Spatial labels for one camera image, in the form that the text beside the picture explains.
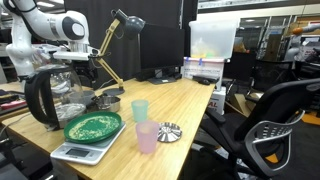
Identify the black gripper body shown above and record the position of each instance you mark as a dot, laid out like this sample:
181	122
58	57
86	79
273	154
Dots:
87	74

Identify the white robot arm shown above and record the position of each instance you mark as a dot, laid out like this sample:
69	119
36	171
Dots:
29	21

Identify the silver pot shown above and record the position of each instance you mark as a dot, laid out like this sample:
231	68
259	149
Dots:
108	103

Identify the green plate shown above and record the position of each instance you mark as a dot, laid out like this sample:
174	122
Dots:
93	127

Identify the teal plastic cup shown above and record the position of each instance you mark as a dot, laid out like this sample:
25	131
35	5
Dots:
140	110

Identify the white kitchen scale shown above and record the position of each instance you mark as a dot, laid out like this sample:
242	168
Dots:
89	154

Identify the black computer monitor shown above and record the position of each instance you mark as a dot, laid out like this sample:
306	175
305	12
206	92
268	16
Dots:
161	51

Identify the pink plastic cup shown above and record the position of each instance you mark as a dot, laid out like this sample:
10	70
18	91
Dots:
147	135

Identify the white box with blue clips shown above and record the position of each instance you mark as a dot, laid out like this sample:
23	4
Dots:
212	68

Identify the clear plastic storage bin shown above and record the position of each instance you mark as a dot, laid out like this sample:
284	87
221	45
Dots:
212	39

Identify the black office chair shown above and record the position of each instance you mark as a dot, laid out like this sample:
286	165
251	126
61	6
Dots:
260	144

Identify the glass kettle black handle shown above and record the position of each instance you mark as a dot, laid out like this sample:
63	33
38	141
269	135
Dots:
52	94

